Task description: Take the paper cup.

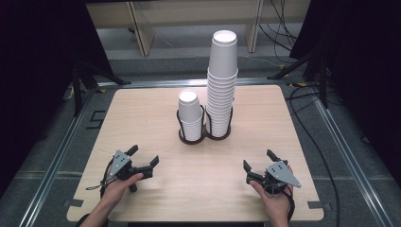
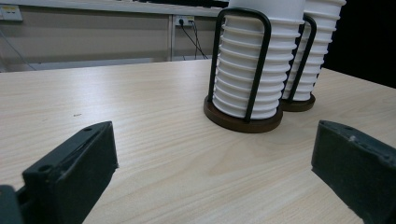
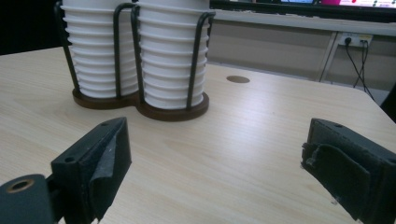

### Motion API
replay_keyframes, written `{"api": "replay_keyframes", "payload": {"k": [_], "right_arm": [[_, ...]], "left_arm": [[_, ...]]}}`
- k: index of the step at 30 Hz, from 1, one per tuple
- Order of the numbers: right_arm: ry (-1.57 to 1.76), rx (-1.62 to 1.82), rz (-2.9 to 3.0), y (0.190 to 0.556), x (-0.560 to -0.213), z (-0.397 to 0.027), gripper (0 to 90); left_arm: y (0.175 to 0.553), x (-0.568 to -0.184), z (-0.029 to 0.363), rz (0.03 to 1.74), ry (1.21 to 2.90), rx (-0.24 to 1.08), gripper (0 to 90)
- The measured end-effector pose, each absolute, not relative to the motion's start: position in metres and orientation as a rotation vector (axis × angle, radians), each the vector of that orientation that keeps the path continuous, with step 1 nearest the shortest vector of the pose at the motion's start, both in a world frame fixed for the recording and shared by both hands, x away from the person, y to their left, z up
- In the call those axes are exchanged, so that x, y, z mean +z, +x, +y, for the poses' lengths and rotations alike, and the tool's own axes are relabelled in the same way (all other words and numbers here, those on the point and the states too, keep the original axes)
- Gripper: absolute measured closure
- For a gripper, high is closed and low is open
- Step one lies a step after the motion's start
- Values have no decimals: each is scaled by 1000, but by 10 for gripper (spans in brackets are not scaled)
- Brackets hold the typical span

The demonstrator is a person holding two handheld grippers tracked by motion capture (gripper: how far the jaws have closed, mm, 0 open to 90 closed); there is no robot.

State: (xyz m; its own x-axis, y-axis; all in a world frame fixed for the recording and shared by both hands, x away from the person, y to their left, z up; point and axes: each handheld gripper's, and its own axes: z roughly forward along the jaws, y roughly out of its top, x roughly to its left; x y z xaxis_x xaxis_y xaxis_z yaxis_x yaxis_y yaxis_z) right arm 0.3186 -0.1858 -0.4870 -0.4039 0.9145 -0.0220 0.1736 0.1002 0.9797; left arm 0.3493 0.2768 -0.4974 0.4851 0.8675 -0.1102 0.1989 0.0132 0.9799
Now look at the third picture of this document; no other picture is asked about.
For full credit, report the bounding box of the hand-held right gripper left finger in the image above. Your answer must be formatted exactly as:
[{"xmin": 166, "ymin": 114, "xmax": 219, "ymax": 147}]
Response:
[{"xmin": 46, "ymin": 117, "xmax": 133, "ymax": 224}]

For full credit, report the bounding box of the beige desk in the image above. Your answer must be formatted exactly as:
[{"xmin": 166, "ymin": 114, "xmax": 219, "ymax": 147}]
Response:
[{"xmin": 207, "ymin": 8, "xmax": 396, "ymax": 91}]

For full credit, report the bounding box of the black wire cup holder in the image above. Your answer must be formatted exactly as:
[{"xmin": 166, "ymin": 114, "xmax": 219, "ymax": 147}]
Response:
[{"xmin": 53, "ymin": 0, "xmax": 217, "ymax": 122}]

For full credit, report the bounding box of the dark monitor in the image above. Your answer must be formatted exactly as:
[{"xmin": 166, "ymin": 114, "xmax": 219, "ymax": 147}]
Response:
[{"xmin": 209, "ymin": 0, "xmax": 396, "ymax": 23}]

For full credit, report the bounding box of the stack of white paper cups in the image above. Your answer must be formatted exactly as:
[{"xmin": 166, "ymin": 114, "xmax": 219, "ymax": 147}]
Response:
[
  {"xmin": 136, "ymin": 0, "xmax": 211, "ymax": 110},
  {"xmin": 60, "ymin": 0, "xmax": 139, "ymax": 99}
]

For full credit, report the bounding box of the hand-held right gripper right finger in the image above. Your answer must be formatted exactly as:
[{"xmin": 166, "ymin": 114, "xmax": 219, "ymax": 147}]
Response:
[{"xmin": 301, "ymin": 118, "xmax": 396, "ymax": 224}]

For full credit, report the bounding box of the white wall socket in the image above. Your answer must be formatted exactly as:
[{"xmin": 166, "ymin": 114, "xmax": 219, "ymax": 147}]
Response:
[{"xmin": 338, "ymin": 32, "xmax": 374, "ymax": 48}]

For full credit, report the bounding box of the dark curtain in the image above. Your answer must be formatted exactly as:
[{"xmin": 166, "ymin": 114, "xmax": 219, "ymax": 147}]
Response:
[{"xmin": 0, "ymin": 0, "xmax": 64, "ymax": 56}]

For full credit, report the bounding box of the brown round cable grommet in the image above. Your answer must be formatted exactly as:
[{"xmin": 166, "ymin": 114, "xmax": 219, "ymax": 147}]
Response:
[{"xmin": 226, "ymin": 75, "xmax": 250, "ymax": 84}]

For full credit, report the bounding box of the black power cable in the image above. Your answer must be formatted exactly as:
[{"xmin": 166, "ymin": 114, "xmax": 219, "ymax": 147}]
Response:
[
  {"xmin": 353, "ymin": 39, "xmax": 370, "ymax": 89},
  {"xmin": 345, "ymin": 37, "xmax": 375, "ymax": 101}
]

